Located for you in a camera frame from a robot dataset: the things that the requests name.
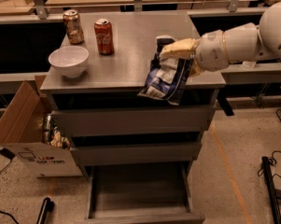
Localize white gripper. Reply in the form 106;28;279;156
160;30;229;77

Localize blue chip bag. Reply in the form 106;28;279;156
138;35;194;105

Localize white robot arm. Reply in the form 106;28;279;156
160;2;281;72

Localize grey drawer cabinet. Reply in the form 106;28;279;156
40;10;226;179

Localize open bottom drawer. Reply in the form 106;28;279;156
87;162;204;224

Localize clear sanitizer pump bottle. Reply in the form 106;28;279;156
242;61;257;68

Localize red cola can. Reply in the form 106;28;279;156
94;18;114;55

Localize gold patterned can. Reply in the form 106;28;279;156
63;9;84;45

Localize white bowl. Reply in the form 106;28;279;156
49;46;89;77

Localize grey metal railing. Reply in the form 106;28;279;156
0;0;281;26

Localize cans and snacks in box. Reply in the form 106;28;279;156
42;114;70;149

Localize black stand bar right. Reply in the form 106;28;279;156
261;156;281;224

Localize cardboard box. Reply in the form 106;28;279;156
0;76;82;177

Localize black object bottom left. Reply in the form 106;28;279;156
36;197;54;224

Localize black cable left floor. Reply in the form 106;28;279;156
0;147;16;182

